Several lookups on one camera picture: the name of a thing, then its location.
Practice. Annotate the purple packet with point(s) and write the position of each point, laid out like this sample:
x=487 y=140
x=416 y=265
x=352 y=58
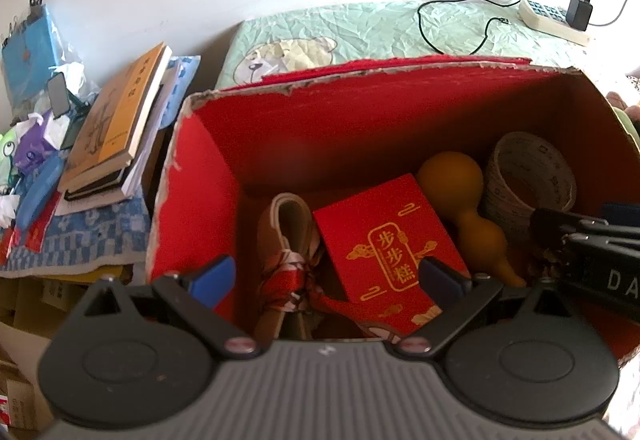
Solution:
x=32 y=144

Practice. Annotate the brown cardboard box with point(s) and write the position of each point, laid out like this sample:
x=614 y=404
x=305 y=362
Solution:
x=30 y=300

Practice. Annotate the white power strip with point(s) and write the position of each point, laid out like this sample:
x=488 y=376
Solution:
x=540 y=14

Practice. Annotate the red cardboard box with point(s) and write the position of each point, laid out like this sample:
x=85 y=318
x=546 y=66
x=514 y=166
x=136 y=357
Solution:
x=350 y=129

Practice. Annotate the white crumpled tissue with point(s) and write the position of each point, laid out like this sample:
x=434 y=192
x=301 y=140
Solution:
x=70 y=72

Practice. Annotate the white paper stack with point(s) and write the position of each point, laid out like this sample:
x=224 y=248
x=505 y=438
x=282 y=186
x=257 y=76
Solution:
x=150 y=139

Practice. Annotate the blue patterned cloth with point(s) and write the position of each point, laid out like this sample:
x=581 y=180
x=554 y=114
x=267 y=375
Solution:
x=90 y=230

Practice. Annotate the black book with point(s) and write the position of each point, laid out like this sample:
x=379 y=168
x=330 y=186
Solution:
x=100 y=182

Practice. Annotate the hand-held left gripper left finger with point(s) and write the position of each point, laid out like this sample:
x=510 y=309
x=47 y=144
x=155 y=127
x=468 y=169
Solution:
x=215 y=282

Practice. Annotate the stack of books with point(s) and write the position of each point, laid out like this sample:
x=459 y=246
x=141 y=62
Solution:
x=120 y=109

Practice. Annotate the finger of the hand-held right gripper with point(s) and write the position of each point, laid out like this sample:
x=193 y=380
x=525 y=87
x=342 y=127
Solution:
x=622 y=214
x=560 y=221

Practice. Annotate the red envelope gold print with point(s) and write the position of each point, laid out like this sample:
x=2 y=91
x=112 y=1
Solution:
x=350 y=230

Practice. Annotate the black power adapter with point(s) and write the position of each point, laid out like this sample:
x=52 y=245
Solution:
x=579 y=12

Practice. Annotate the orange gourd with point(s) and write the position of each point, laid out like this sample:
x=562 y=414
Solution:
x=450 y=180

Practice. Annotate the green frog toy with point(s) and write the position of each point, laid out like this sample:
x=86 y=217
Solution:
x=7 y=154

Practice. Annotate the blue pencil case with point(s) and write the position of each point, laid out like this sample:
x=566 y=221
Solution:
x=40 y=190

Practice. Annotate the blue bag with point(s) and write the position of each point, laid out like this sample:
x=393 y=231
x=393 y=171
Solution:
x=30 y=54

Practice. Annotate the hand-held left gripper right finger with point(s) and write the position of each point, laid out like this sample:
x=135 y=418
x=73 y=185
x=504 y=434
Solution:
x=440 y=282

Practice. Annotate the brown pine cone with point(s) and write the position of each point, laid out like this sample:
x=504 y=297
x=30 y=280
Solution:
x=547 y=260

